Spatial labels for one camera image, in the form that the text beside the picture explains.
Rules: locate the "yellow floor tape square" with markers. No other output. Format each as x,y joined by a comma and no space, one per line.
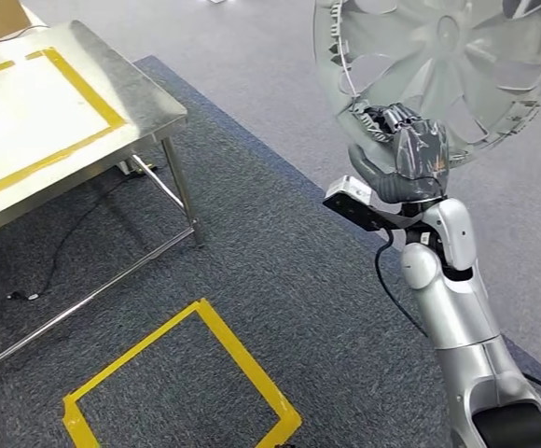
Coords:
242,358

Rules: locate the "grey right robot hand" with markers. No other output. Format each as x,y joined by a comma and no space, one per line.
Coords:
422,158

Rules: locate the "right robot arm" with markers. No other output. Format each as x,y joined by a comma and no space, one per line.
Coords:
457,321

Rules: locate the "stainless steel workbench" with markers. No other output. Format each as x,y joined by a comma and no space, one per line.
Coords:
149,105

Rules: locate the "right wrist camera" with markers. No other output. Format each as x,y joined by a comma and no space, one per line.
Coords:
345,188

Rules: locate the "transparent plastic wrap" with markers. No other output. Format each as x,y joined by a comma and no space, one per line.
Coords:
424,151

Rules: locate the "silver plastic hubcap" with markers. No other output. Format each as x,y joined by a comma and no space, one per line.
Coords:
438,93

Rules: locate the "yellow tape on workbench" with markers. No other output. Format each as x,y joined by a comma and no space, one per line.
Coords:
88,93

